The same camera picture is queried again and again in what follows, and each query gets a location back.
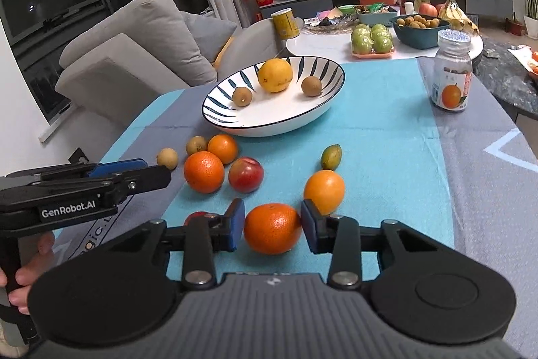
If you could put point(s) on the pile of longans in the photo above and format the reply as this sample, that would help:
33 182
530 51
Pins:
416 21

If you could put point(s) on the white round table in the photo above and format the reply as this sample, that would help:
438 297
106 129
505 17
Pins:
323 45

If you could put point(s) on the yellow cushion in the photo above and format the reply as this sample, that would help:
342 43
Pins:
223 51

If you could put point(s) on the large yellow citrus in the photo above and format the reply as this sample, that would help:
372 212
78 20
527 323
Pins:
275 76

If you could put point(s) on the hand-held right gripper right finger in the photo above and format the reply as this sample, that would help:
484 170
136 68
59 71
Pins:
310 228

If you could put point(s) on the blue and grey tablecloth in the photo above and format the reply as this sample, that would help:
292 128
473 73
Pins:
386 157

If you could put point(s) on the pale red apple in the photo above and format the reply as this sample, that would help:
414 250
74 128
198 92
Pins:
426 8

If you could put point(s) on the grey sofa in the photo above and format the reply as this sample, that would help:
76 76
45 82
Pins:
126 64

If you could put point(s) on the teal bowl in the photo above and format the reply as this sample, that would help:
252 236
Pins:
414 38

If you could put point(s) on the small green bowl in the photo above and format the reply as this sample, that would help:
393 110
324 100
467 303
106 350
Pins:
346 9

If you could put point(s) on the person's left hand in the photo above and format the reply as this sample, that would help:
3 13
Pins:
32 270

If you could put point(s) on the small green oval fruit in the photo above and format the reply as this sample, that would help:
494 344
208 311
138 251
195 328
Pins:
332 157

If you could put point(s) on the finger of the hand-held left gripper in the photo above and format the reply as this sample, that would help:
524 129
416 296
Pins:
147 178
113 169

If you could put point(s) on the red apple with yellow patch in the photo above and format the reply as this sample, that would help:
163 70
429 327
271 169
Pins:
246 174

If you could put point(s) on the white cup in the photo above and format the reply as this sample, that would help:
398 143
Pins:
409 8

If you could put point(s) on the dark wall socket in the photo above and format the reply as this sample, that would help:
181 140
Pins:
77 155

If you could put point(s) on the small orange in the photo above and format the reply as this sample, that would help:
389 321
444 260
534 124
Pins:
223 148

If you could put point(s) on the pink foam tray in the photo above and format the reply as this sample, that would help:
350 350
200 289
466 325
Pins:
374 56

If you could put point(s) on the grey cushion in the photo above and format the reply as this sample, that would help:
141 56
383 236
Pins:
206 35

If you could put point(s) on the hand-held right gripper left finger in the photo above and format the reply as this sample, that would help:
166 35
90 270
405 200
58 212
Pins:
235 225

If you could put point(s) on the brown kiwi right in bowl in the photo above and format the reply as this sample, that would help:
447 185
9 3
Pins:
312 85

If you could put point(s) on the brown longan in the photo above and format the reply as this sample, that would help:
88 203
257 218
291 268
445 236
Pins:
242 96
167 158
196 145

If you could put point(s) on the teal basket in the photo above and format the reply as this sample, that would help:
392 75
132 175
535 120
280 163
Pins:
376 19

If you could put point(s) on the yellow canister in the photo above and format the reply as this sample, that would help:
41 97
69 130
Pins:
286 24

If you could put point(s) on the green apple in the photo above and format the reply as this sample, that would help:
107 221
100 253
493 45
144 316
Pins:
383 44
362 44
379 29
362 31

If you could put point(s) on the grey television cabinet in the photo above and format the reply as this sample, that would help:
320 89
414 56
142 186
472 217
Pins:
483 1

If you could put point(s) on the glass snack plate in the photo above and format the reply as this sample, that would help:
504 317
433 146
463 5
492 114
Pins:
328 26

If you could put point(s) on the white blue striped bowl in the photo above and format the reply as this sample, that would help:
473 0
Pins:
269 116

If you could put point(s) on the bunch of bananas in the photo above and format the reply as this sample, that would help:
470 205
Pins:
458 16

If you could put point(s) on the glass jar with orange label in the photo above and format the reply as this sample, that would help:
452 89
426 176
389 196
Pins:
452 90

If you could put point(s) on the red round fruit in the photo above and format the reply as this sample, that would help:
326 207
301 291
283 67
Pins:
195 217

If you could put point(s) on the dark marble table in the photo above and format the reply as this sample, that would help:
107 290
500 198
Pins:
504 83

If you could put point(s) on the person's left forearm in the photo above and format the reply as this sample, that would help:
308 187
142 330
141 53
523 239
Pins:
8 348

